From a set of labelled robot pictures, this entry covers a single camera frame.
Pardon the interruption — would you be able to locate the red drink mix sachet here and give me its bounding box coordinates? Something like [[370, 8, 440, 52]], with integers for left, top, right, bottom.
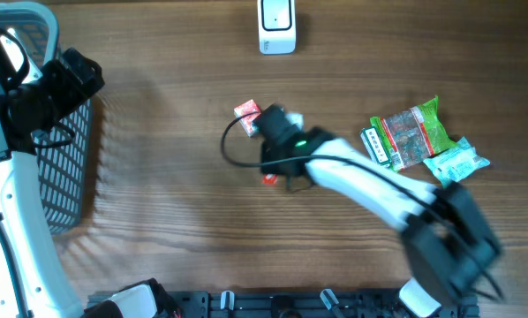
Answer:
[[262, 174, 278, 185]]

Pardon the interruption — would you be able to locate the mint wet wipes pack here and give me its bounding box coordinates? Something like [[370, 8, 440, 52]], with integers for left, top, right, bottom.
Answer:
[[423, 137, 490, 187]]

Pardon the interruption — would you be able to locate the green snack bag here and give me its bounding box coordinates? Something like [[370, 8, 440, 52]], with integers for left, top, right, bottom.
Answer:
[[370, 95, 456, 172]]

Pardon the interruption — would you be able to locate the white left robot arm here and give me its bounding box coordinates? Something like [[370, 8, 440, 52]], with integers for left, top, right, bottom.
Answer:
[[0, 28, 182, 317]]

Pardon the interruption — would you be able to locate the grey plastic mesh basket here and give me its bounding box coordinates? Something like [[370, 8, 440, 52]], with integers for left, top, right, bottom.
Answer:
[[0, 1, 93, 235]]

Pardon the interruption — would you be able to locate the black mounting rail base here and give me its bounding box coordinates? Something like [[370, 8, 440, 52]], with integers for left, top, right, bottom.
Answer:
[[153, 289, 480, 318]]

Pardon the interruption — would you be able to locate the red small box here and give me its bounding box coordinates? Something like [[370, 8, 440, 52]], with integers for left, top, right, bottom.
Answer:
[[233, 100, 261, 137]]

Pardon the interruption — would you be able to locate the green chewing gum pack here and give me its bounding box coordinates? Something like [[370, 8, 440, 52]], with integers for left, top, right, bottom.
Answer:
[[360, 126, 391, 168]]

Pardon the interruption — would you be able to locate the white barcode scanner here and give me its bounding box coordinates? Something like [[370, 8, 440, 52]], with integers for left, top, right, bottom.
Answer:
[[257, 0, 297, 55]]

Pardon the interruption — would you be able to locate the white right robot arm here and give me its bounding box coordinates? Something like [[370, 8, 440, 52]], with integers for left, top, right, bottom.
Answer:
[[253, 105, 502, 317]]

